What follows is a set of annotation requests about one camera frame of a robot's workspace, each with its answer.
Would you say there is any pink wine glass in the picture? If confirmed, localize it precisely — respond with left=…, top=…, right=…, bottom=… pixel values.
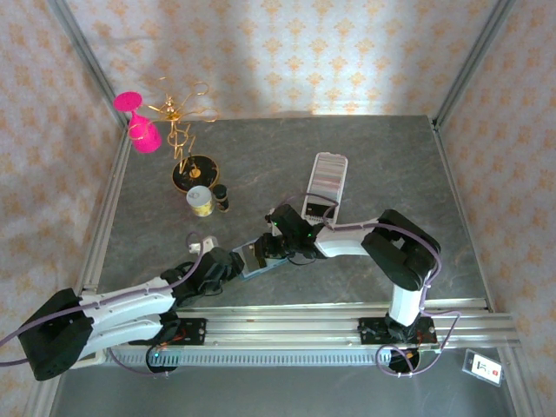
left=113, top=90, right=162, bottom=156

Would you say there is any stack of plastic cards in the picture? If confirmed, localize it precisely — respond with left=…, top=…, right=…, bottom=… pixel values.
left=311, top=155, right=347, bottom=197

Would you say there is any yellow can with white lid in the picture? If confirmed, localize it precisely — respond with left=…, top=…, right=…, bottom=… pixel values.
left=186, top=185, right=216, bottom=217

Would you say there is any grey slotted cable duct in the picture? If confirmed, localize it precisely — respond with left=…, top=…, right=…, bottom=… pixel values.
left=102, top=347, right=392, bottom=368

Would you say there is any purple cable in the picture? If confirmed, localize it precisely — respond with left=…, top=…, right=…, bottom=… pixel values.
left=105, top=345, right=179, bottom=379
left=375, top=325, right=451, bottom=379
left=0, top=232, right=205, bottom=367
left=267, top=194, right=461, bottom=351

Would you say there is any aluminium frame post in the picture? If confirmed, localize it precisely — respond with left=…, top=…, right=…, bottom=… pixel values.
left=499, top=345, right=546, bottom=417
left=434, top=0, right=518, bottom=128
left=47, top=0, right=131, bottom=131
left=25, top=380, right=66, bottom=417

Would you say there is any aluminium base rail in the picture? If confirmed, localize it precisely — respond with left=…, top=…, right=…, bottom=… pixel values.
left=125, top=302, right=520, bottom=351

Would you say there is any gold wire glass rack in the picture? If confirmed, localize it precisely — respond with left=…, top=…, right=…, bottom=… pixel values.
left=147, top=76, right=221, bottom=195

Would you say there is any aluminium table side rail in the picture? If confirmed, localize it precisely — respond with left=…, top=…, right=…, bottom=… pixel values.
left=80, top=125, right=134, bottom=290
left=430, top=119, right=496, bottom=314

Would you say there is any white tag with red mark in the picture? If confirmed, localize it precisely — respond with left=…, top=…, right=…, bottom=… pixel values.
left=462, top=348, right=505, bottom=387

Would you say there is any small dark bottle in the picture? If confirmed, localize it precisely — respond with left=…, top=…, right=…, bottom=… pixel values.
left=212, top=183, right=230, bottom=214

